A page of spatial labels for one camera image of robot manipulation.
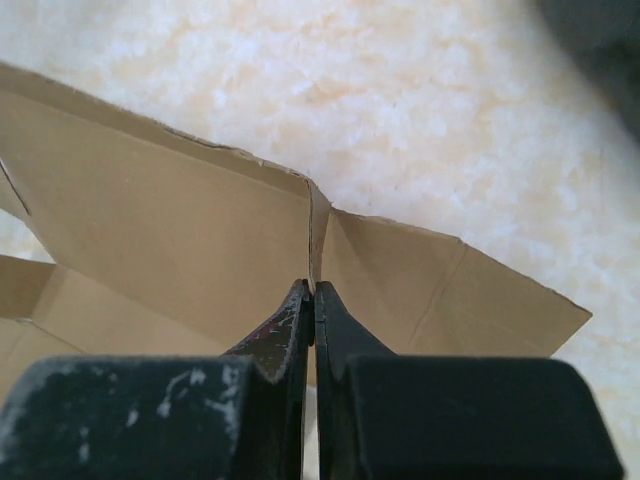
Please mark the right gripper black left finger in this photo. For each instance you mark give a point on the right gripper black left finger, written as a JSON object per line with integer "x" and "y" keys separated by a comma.
{"x": 278, "y": 347}

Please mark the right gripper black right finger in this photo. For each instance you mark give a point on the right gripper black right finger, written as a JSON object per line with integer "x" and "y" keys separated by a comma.
{"x": 344, "y": 345}

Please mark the brown cardboard box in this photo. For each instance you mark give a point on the brown cardboard box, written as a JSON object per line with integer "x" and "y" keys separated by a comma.
{"x": 161, "y": 243}

